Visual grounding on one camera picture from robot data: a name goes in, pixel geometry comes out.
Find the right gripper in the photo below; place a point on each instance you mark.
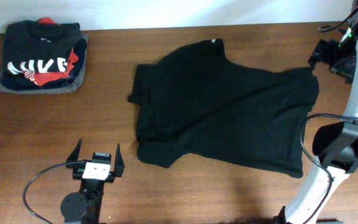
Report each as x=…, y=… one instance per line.
x=325, y=53

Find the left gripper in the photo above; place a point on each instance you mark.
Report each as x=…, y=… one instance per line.
x=71, y=163

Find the black t-shirt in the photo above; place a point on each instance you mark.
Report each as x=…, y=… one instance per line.
x=196, y=101

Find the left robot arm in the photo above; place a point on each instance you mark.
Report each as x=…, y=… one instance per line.
x=84, y=206

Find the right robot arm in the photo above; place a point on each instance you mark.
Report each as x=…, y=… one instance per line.
x=335, y=146

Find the grey folded shirt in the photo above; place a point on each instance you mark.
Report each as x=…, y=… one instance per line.
x=68, y=85

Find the red folded shirt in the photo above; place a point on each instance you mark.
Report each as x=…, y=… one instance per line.
x=49, y=50

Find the navy folded shirt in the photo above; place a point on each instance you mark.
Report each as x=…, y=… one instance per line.
x=30, y=81

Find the black Nike folded shirt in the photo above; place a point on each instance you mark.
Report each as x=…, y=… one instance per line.
x=13, y=53

